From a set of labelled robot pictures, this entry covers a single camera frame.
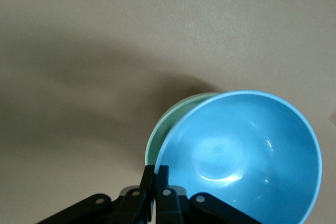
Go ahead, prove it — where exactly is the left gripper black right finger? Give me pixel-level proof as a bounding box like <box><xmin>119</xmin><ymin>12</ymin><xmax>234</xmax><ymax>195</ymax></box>
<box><xmin>156</xmin><ymin>165</ymin><xmax>260</xmax><ymax>224</ymax></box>

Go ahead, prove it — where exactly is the blue bowl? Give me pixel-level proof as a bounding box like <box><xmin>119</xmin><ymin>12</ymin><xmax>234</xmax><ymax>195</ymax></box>
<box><xmin>154</xmin><ymin>90</ymin><xmax>322</xmax><ymax>224</ymax></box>

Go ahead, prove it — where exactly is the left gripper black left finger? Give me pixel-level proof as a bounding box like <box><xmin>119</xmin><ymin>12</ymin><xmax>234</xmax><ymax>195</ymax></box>
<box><xmin>39</xmin><ymin>165</ymin><xmax>155</xmax><ymax>224</ymax></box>

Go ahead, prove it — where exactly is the light green bowl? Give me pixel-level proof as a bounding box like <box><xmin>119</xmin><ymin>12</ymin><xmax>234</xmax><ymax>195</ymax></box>
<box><xmin>144</xmin><ymin>92</ymin><xmax>221</xmax><ymax>168</ymax></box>

